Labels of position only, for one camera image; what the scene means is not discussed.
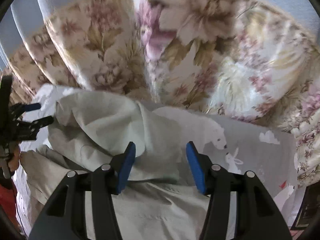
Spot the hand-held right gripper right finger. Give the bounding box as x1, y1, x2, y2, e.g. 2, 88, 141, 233
185, 141, 293, 240

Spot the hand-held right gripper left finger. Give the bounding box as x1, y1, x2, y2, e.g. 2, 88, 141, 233
29, 142, 137, 240

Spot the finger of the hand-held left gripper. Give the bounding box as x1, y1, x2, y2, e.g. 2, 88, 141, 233
16, 116, 54, 137
10, 102, 42, 114

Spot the pale green hooded jacket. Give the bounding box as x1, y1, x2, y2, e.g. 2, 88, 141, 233
21, 85, 238, 240

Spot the person's left hand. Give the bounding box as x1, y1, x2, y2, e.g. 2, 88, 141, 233
7, 147, 22, 173

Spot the grey animal print bed sheet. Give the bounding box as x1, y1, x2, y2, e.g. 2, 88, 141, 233
12, 84, 308, 240

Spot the person's red clothing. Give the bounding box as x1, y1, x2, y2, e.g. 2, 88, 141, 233
0, 177, 18, 233

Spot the blue and floral curtain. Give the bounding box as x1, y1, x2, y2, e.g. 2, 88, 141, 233
0, 0, 320, 188

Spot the dark wooden furniture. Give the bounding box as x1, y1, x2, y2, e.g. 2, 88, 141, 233
290, 182, 320, 233

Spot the black cable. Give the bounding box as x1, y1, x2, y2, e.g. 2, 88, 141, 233
14, 192, 25, 234

